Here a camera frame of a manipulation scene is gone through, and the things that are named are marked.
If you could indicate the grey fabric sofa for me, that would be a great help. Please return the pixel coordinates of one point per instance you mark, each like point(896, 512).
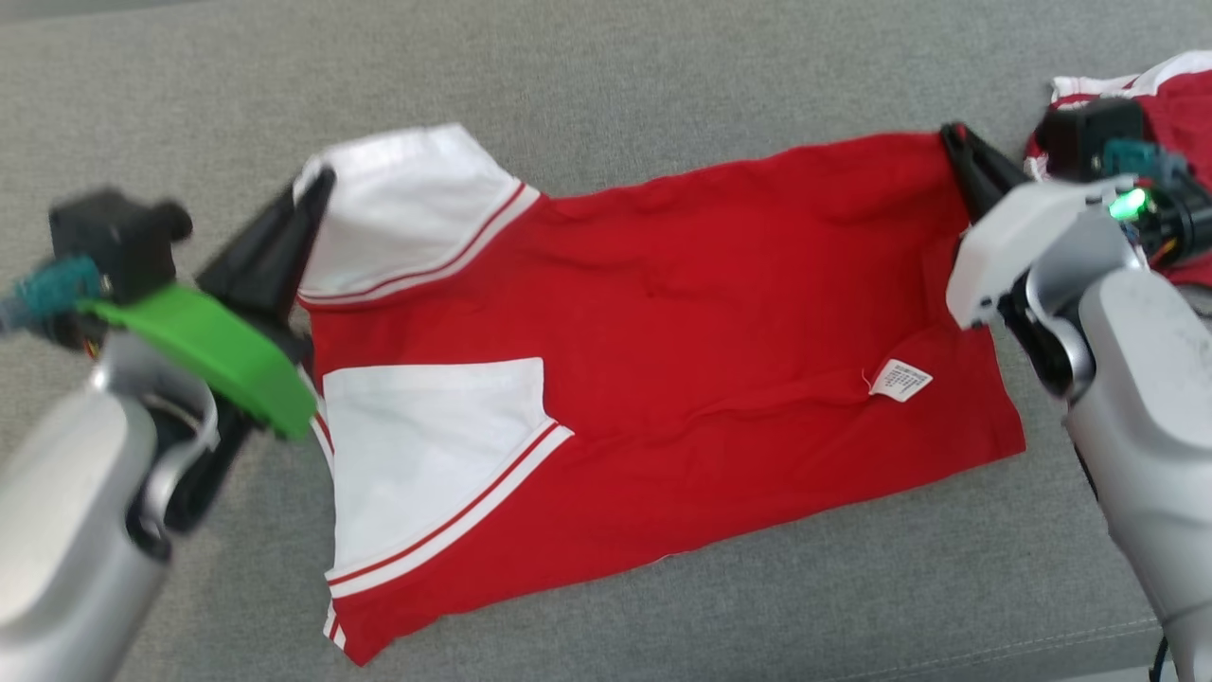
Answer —
point(606, 57)

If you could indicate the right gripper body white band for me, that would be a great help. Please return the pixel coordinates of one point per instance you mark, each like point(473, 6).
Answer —
point(1013, 246)

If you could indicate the red garment with white stripes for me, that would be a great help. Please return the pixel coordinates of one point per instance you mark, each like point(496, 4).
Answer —
point(1184, 104)

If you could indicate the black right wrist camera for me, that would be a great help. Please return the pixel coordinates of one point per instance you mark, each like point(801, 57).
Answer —
point(1079, 137)

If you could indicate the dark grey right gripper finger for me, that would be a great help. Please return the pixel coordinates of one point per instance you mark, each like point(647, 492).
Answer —
point(994, 161)
point(966, 175)

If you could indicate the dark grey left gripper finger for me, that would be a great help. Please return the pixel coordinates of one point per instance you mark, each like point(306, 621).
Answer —
point(256, 246)
point(289, 265)

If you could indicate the red shirt with white sleeves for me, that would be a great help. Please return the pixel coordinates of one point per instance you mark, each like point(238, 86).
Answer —
point(710, 313)

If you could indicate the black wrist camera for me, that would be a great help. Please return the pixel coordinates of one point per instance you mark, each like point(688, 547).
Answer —
point(114, 237)
point(1079, 137)

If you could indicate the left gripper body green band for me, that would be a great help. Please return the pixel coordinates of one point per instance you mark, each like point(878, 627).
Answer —
point(218, 360)

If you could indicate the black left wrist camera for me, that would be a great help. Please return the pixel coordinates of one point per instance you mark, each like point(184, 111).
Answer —
point(114, 237)

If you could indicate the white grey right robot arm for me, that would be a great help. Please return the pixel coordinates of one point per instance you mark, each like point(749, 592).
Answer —
point(1146, 407)

